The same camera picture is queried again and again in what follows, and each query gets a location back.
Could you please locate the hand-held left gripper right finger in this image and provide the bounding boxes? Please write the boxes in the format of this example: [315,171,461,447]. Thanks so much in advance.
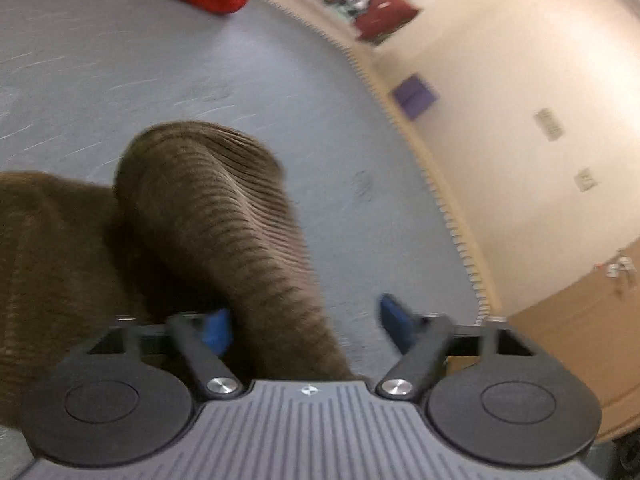
[376,294,537,404]

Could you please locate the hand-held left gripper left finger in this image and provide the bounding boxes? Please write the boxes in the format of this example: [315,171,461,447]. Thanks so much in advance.
[87,309,245,403]

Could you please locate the brown corduroy pants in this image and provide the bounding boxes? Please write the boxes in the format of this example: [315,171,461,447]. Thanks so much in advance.
[0,121,369,429]

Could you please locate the brown wooden door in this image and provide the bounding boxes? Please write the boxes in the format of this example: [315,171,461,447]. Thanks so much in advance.
[444,238,640,444]

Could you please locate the bunch of keys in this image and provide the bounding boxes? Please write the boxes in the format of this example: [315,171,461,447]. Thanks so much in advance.
[594,257,637,282]

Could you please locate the purple box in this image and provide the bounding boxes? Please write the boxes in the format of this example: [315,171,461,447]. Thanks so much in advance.
[392,73,439,121]

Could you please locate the dark red bag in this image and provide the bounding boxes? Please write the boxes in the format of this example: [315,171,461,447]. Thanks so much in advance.
[355,0,421,44]

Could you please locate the large wall outlet plate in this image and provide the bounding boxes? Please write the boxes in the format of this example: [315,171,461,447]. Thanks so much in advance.
[533,108,564,142]

